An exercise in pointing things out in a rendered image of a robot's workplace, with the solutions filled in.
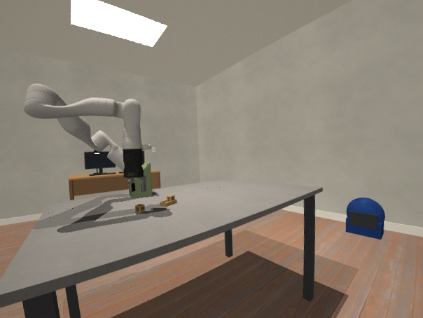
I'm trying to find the small wooden tray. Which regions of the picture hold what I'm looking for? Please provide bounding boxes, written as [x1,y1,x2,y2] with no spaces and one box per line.
[160,200,177,207]

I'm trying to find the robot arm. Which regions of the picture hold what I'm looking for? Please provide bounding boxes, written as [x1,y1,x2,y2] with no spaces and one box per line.
[24,83,141,171]

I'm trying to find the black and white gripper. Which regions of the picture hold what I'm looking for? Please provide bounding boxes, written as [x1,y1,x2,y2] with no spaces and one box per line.
[123,137,151,192]

